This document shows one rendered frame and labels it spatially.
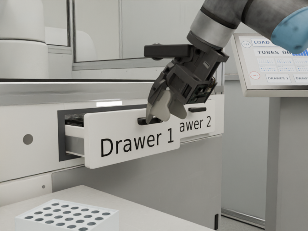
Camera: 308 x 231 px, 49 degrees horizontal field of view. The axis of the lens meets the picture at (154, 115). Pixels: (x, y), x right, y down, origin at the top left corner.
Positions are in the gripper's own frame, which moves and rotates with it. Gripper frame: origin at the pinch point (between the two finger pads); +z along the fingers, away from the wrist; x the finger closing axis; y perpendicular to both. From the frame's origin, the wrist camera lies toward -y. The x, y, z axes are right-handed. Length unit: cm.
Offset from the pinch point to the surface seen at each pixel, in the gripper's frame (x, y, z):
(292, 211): 88, 27, 39
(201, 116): 37.8, -8.3, 10.8
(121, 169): 3.8, -3.2, 21.2
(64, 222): -28.8, 14.6, 4.7
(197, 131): 35.3, -5.6, 14.7
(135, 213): -13.8, 15.8, 8.2
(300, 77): 82, -3, -9
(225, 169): 164, -29, 92
